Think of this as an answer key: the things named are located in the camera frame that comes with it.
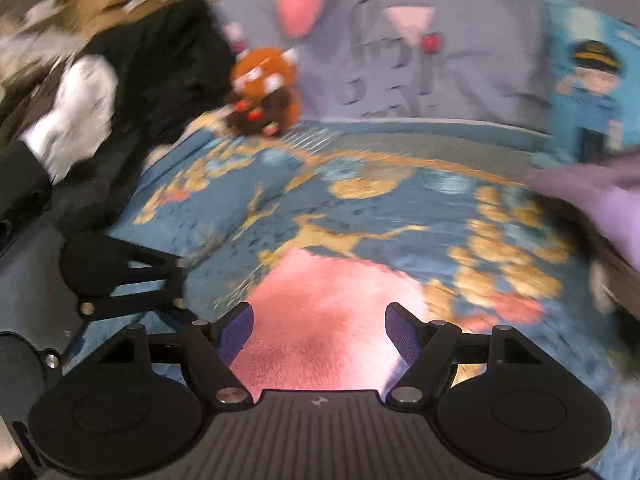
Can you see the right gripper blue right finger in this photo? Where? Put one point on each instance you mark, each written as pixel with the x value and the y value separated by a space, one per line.
pixel 429 350

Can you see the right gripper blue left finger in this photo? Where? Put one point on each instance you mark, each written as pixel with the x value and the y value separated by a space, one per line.
pixel 208 352

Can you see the pink fleece cloth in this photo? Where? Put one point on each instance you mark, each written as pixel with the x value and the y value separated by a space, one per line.
pixel 319 324

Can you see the blue floral quilt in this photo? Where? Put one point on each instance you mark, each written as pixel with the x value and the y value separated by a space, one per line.
pixel 483 251

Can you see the grey garment under sweatshirt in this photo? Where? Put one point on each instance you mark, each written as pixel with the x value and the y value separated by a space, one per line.
pixel 613 282

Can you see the purple sweatshirt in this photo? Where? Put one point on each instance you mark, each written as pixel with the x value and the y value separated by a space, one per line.
pixel 606 192

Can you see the red panda plush toy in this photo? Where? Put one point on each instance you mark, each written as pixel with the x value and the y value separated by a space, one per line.
pixel 264 99

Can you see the white garment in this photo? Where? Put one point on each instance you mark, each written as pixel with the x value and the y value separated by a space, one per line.
pixel 79 121

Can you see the black clothing pile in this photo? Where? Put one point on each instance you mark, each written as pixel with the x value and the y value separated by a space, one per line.
pixel 171 65

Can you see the grey lettered pillow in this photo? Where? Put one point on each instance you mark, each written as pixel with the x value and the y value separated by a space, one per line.
pixel 419 59

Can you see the blue police cartoon cushion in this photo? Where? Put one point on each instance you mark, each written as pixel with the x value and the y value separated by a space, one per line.
pixel 594 81

